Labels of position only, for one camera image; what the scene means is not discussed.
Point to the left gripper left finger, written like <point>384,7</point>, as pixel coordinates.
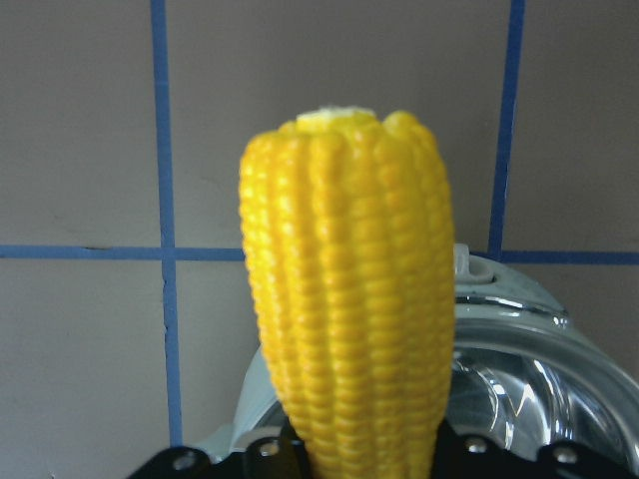
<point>266,456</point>

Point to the yellow corn cob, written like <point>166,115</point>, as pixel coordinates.
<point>348,241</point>

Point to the mint green electric pot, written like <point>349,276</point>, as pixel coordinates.
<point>529,397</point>

